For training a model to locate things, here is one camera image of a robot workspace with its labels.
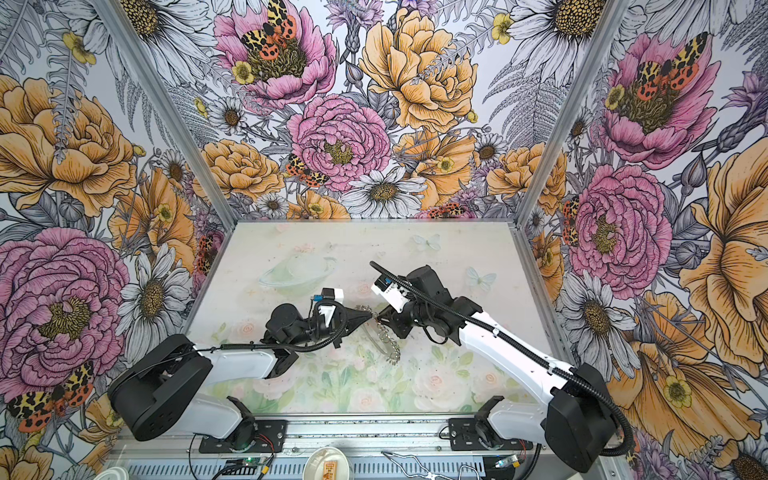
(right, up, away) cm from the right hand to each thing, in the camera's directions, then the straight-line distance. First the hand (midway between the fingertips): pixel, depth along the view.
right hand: (383, 326), depth 77 cm
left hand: (-3, +2, -1) cm, 4 cm away
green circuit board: (-33, -32, -4) cm, 47 cm away
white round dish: (-13, -30, -7) cm, 33 cm away
